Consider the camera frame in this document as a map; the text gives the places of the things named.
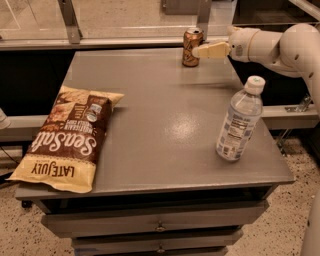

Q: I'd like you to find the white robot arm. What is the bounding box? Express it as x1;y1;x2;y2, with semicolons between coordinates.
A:
192;24;320;256

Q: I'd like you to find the upper grey drawer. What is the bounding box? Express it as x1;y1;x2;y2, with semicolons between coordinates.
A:
41;200;268;238

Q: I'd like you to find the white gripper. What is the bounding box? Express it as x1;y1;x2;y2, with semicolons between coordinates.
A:
192;27;259;62

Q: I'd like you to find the grey drawer cabinet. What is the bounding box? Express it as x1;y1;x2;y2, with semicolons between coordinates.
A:
14;46;296;256

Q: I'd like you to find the clear plastic water bottle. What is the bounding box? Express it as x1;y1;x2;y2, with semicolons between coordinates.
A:
216;76;265;161

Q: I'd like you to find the grey drawer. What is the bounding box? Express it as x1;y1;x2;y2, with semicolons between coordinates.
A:
72;230;243;256
41;200;268;238

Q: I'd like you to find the metal drawer knob lower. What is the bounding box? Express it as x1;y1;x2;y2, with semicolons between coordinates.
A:
156;246;165;254

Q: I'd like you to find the metal drawer knob upper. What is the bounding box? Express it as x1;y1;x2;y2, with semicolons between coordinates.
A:
155;222;166;232

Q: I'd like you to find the lower grey drawer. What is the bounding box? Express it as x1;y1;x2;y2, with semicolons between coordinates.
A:
72;230;243;256

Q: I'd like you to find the brown yellow chips bag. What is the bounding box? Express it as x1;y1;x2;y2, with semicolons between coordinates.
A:
9;86;123;193

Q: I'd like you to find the metal drawer knob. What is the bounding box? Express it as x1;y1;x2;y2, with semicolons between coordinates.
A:
156;246;165;254
155;222;166;232

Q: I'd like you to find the orange soda can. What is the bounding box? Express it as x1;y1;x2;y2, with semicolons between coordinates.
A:
182;27;204;67

